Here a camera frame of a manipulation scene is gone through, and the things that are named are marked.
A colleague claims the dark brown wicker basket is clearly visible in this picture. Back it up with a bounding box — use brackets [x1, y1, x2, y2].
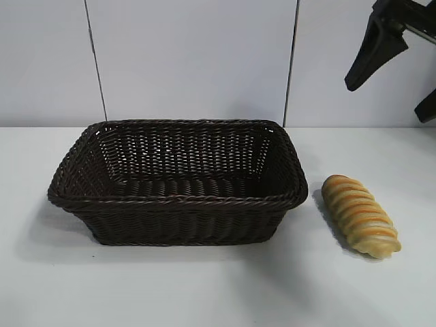
[47, 119, 309, 247]

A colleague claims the long striped twisted bread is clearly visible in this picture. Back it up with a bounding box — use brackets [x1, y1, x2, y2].
[322, 174, 402, 260]

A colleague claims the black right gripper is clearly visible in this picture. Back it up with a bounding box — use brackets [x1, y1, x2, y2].
[344, 0, 436, 123]

